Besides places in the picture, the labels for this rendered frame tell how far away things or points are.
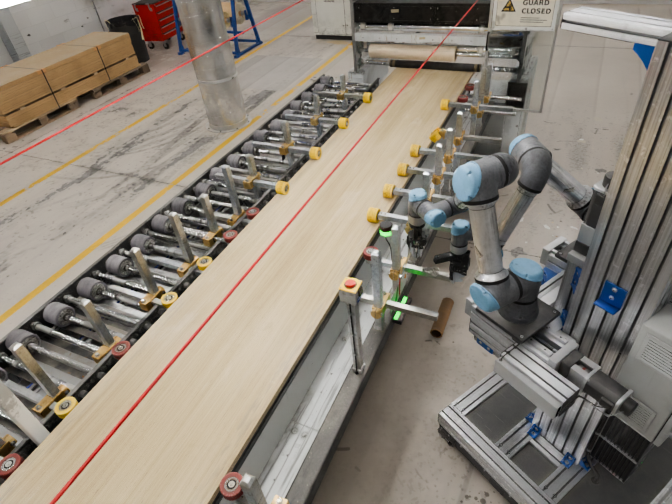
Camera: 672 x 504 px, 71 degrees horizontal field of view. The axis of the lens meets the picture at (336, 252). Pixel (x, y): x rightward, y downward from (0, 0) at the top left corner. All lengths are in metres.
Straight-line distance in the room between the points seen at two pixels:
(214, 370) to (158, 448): 0.35
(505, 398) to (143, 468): 1.76
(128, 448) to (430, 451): 1.52
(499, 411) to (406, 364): 0.67
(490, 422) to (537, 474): 0.30
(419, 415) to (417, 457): 0.24
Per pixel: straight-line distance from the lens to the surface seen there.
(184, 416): 1.94
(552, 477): 2.53
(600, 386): 1.89
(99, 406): 2.13
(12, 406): 2.06
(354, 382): 2.11
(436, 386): 2.95
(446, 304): 3.27
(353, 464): 2.71
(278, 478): 2.04
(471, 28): 4.45
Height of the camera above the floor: 2.44
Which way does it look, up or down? 40 degrees down
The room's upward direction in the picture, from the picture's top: 7 degrees counter-clockwise
